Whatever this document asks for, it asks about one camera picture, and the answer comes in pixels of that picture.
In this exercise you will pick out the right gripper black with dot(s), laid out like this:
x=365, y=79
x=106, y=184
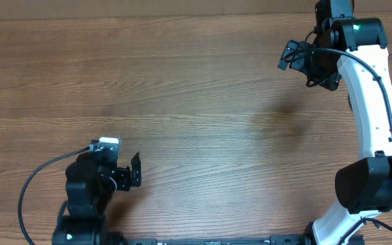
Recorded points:
x=331, y=78

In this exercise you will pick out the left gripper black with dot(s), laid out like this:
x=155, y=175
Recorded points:
x=124, y=182

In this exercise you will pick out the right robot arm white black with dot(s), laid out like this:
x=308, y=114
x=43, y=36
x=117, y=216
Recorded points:
x=353, y=51

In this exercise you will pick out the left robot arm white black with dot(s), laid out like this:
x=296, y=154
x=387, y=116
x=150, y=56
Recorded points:
x=91, y=183

